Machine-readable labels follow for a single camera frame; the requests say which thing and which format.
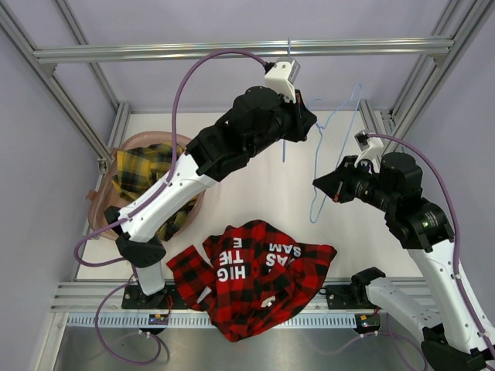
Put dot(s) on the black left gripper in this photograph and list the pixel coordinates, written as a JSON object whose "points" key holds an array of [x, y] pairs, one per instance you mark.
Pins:
{"points": [[301, 117]]}

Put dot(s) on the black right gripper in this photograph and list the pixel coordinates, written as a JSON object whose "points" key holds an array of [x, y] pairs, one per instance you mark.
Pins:
{"points": [[336, 185]]}

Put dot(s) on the red black plaid shirt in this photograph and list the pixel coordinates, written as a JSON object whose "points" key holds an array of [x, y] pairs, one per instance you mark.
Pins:
{"points": [[252, 278]]}

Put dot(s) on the yellow plaid shirt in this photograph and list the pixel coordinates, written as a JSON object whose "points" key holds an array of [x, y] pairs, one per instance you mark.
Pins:
{"points": [[140, 168]]}

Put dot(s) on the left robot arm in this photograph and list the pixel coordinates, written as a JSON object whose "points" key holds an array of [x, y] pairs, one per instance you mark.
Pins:
{"points": [[257, 119]]}

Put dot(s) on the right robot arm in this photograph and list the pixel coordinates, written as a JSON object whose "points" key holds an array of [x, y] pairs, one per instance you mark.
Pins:
{"points": [[457, 336]]}

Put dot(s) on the pink translucent plastic basin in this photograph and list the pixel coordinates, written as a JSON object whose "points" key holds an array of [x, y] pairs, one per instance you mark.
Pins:
{"points": [[106, 195]]}

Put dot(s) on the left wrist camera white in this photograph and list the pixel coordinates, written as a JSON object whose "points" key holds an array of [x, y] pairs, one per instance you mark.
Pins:
{"points": [[280, 77]]}

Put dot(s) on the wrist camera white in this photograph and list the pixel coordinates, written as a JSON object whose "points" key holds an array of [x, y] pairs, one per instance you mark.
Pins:
{"points": [[280, 77], [370, 146]]}

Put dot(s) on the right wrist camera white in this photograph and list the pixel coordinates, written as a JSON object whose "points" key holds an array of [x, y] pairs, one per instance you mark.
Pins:
{"points": [[370, 146]]}

